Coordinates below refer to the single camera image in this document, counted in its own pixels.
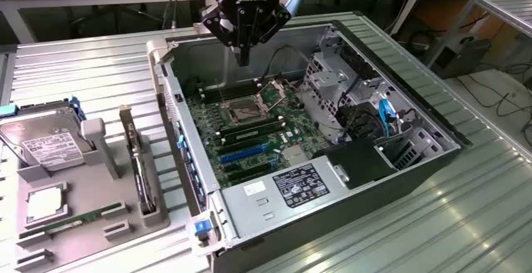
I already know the green graphics card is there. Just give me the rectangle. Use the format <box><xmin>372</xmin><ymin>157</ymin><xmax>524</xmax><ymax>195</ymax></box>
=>
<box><xmin>119</xmin><ymin>104</ymin><xmax>163</xmax><ymax>216</ymax></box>

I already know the black RAM slot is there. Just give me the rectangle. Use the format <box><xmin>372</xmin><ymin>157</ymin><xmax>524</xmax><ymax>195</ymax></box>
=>
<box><xmin>216</xmin><ymin>115</ymin><xmax>284</xmax><ymax>132</ymax></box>
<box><xmin>203</xmin><ymin>88</ymin><xmax>262</xmax><ymax>103</ymax></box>
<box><xmin>202</xmin><ymin>85</ymin><xmax>259</xmax><ymax>99</ymax></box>
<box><xmin>220</xmin><ymin>122</ymin><xmax>287</xmax><ymax>138</ymax></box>
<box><xmin>198</xmin><ymin>79</ymin><xmax>255</xmax><ymax>92</ymax></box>
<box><xmin>218</xmin><ymin>118</ymin><xmax>286</xmax><ymax>135</ymax></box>
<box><xmin>199</xmin><ymin>82</ymin><xmax>258</xmax><ymax>95</ymax></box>

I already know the silver metal disk bay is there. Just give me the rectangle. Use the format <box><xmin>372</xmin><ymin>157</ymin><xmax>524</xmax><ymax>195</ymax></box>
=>
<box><xmin>302</xmin><ymin>51</ymin><xmax>378</xmax><ymax>145</ymax></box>

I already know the thin metal locking lever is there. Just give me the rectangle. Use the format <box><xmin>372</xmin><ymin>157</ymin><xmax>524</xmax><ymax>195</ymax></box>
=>
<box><xmin>215</xmin><ymin>77</ymin><xmax>228</xmax><ymax>106</ymax></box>

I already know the metal socket cover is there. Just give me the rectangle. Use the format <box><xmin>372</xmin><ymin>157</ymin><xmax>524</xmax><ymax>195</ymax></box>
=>
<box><xmin>255</xmin><ymin>78</ymin><xmax>292</xmax><ymax>112</ymax></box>

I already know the CPU socket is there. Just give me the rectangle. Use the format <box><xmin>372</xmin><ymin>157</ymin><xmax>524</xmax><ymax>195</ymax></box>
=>
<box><xmin>224</xmin><ymin>98</ymin><xmax>268</xmax><ymax>125</ymax></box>

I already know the green motherboard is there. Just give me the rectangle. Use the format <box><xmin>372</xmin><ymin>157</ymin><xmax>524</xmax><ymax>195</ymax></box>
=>
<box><xmin>184</xmin><ymin>78</ymin><xmax>322</xmax><ymax>190</ymax></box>

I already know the green RAM stick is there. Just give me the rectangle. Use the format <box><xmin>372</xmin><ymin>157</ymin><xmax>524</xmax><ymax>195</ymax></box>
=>
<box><xmin>222</xmin><ymin>125</ymin><xmax>288</xmax><ymax>145</ymax></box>
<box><xmin>19</xmin><ymin>212</ymin><xmax>106</xmax><ymax>235</ymax></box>

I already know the long black expansion slot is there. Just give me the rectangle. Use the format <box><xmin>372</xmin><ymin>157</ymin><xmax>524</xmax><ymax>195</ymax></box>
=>
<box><xmin>228</xmin><ymin>170</ymin><xmax>275</xmax><ymax>187</ymax></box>
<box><xmin>216</xmin><ymin>137</ymin><xmax>270</xmax><ymax>155</ymax></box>
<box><xmin>226</xmin><ymin>162</ymin><xmax>271</xmax><ymax>179</ymax></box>

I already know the blue plastic disk carrier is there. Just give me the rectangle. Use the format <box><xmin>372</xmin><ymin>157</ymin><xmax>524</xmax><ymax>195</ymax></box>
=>
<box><xmin>0</xmin><ymin>97</ymin><xmax>88</xmax><ymax>124</ymax></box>

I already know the silver chipset heatsink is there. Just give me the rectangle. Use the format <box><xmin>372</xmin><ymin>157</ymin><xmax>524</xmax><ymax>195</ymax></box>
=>
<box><xmin>282</xmin><ymin>146</ymin><xmax>308</xmax><ymax>162</ymax></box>

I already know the blue expansion slot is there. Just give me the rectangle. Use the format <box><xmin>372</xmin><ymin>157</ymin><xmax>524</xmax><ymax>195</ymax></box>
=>
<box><xmin>219</xmin><ymin>146</ymin><xmax>272</xmax><ymax>164</ymax></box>

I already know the black floor box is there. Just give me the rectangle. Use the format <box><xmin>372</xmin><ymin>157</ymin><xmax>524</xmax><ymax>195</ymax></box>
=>
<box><xmin>432</xmin><ymin>32</ymin><xmax>494</xmax><ymax>79</ymax></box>

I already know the black plastic shroud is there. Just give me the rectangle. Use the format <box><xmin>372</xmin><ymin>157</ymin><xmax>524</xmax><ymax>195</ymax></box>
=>
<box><xmin>312</xmin><ymin>138</ymin><xmax>399</xmax><ymax>190</ymax></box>

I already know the aluminium slat side table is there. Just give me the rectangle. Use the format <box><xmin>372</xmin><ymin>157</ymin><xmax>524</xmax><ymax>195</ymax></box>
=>
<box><xmin>423</xmin><ymin>0</ymin><xmax>532</xmax><ymax>68</ymax></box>

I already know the silver hard disk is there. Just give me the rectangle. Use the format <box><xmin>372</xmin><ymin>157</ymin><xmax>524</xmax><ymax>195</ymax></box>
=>
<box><xmin>0</xmin><ymin>106</ymin><xmax>95</xmax><ymax>171</ymax></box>

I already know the grey power supply unit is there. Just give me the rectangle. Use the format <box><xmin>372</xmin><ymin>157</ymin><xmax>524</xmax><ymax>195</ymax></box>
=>
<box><xmin>220</xmin><ymin>156</ymin><xmax>348</xmax><ymax>240</ymax></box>

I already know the open grey PC case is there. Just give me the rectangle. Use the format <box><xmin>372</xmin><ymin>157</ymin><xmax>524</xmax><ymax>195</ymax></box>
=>
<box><xmin>146</xmin><ymin>19</ymin><xmax>474</xmax><ymax>273</ymax></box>

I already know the silver CPU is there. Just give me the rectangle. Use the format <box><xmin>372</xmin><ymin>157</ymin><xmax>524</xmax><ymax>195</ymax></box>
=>
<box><xmin>27</xmin><ymin>187</ymin><xmax>67</xmax><ymax>218</ymax></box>

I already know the grey parts rack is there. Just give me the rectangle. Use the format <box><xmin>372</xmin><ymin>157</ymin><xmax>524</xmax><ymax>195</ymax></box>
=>
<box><xmin>15</xmin><ymin>118</ymin><xmax>171</xmax><ymax>273</ymax></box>

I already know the grey hanging cable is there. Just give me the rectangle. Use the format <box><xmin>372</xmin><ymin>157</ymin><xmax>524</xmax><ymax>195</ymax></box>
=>
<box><xmin>163</xmin><ymin>0</ymin><xmax>184</xmax><ymax>31</ymax></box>

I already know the black looped cable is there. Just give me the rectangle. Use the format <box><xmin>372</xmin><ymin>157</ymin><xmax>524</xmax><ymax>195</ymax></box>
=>
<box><xmin>266</xmin><ymin>45</ymin><xmax>311</xmax><ymax>79</ymax></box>

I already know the black wire bundle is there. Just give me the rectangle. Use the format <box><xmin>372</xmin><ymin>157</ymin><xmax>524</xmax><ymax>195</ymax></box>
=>
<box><xmin>336</xmin><ymin>103</ymin><xmax>384</xmax><ymax>140</ymax></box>

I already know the blue wire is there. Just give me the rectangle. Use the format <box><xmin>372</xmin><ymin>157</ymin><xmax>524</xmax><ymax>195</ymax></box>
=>
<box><xmin>376</xmin><ymin>97</ymin><xmax>400</xmax><ymax>137</ymax></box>

